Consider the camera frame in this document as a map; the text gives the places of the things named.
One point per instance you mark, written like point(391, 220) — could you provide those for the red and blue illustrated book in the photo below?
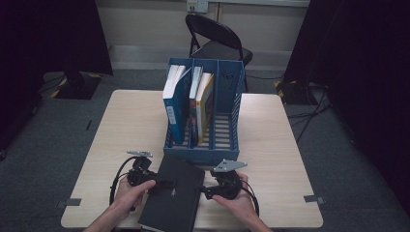
point(194, 106)

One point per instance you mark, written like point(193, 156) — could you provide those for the blue plastic file rack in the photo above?
point(225, 109)

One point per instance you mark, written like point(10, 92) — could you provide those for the black curtain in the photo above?
point(48, 38)
point(364, 64)

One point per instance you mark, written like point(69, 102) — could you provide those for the yellow book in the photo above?
point(205, 106)

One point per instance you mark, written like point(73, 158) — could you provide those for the grey tape strip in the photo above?
point(69, 202)
point(314, 199)

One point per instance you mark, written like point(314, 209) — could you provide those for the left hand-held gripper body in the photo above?
point(140, 175)

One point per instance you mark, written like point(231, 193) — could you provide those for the person's right hand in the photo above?
point(237, 206)

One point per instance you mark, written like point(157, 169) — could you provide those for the white wall socket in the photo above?
point(197, 5)

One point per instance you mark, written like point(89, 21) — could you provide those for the person's left hand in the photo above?
point(132, 196)

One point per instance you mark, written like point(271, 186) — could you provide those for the black stand base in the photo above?
point(295, 93)
point(75, 86)

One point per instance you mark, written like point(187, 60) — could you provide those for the black folding chair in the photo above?
point(219, 38)

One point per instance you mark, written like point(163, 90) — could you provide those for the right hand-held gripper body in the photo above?
point(228, 183)

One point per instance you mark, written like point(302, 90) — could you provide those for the black book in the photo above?
point(174, 206)

